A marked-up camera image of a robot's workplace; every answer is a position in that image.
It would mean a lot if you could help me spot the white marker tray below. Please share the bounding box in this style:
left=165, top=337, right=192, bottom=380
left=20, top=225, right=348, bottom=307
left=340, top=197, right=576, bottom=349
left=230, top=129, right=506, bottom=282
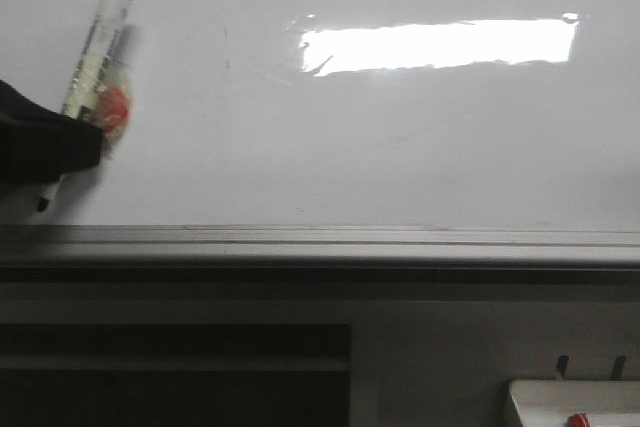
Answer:
left=504, top=380, right=639, bottom=426

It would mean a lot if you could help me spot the white whiteboard with grey frame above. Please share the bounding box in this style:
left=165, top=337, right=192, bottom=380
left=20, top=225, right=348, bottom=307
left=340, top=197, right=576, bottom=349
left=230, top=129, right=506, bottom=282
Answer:
left=1, top=0, right=639, bottom=266

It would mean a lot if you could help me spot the white black whiteboard marker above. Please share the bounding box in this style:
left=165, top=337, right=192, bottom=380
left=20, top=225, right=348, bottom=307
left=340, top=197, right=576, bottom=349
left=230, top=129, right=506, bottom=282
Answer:
left=34, top=0, right=136, bottom=214

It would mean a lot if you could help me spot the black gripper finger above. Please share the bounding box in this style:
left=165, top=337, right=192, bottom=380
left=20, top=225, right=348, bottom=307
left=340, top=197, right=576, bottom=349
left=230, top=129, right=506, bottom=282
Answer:
left=1, top=82, right=104, bottom=197

